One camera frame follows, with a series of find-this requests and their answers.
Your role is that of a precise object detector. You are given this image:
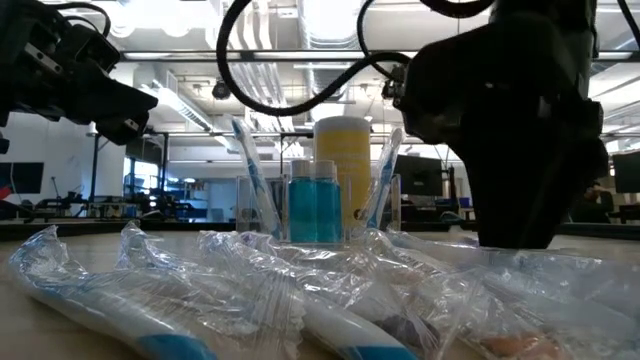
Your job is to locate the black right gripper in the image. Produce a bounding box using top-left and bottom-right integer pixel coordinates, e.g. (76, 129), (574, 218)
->
(399, 19), (609, 249)

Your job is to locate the black computer monitor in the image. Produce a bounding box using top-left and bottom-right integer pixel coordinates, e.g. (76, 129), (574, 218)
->
(394, 153), (469, 197)
(612, 151), (640, 195)

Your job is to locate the black ceiling spotlight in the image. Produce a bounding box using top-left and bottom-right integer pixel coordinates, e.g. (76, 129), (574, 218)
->
(211, 78), (233, 101)

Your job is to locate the silver ventilation duct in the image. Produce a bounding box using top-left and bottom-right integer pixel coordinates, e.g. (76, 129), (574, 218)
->
(298, 0), (367, 101)

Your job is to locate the person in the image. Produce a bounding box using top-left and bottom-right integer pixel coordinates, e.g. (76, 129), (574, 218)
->
(569, 180), (617, 224)

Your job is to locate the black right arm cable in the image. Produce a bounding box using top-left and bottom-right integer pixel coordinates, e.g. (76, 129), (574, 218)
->
(215, 0), (496, 117)

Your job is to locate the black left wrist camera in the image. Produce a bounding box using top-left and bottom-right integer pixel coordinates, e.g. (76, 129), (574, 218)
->
(62, 22), (122, 75)

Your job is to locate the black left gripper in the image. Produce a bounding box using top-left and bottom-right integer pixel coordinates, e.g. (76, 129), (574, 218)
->
(0, 0), (159, 145)

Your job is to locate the dark wall screen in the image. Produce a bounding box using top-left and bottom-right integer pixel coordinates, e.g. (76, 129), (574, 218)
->
(0, 161), (45, 194)

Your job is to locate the black background frame bar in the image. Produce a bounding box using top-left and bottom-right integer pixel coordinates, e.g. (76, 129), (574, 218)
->
(87, 130), (640, 140)

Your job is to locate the clear acrylic organizer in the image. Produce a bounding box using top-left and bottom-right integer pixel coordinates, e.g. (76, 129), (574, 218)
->
(234, 173), (403, 246)

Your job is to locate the blue mouthwash bottle white cap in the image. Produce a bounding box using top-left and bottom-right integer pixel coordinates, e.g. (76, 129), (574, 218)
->
(314, 159), (344, 245)
(288, 158), (317, 245)

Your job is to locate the yellow canister with white lid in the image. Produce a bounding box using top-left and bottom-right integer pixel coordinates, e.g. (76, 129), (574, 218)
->
(312, 115), (372, 239)

